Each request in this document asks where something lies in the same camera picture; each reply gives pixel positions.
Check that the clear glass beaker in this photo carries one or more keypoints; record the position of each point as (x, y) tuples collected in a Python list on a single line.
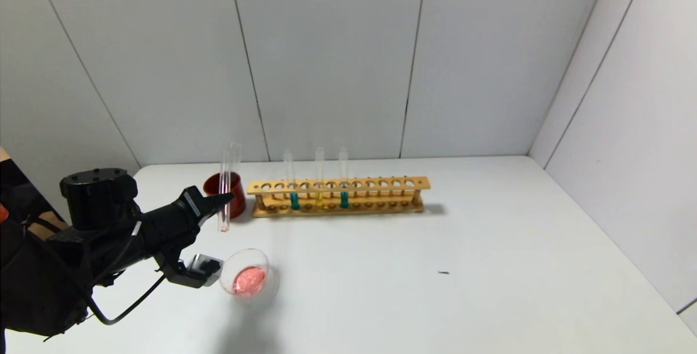
[(249, 280)]

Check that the dark red cup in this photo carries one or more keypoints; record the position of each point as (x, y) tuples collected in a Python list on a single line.
[(237, 190)]

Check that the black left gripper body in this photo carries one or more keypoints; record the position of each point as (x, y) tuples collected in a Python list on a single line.
[(194, 205)]

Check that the orange and black left arm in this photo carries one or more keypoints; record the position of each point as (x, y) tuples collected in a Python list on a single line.
[(32, 288)]

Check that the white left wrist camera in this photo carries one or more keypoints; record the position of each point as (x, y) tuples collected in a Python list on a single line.
[(204, 269)]

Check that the empty glass test tube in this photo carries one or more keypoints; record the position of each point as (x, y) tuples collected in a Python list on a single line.
[(237, 158)]

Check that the test tube with teal pigment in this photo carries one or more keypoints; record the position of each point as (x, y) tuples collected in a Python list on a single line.
[(344, 199)]

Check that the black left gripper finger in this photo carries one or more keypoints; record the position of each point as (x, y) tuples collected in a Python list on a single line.
[(211, 217), (213, 201)]

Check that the test tube with blue pigment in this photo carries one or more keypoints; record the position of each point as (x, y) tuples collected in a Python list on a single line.
[(294, 200)]

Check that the test tube with red pigment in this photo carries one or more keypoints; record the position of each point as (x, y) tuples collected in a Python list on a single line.
[(224, 179)]

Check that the test tube with yellow pigment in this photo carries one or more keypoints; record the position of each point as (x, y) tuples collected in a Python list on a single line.
[(319, 199)]

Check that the wooden test tube rack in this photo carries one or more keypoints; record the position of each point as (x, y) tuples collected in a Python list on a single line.
[(348, 185)]

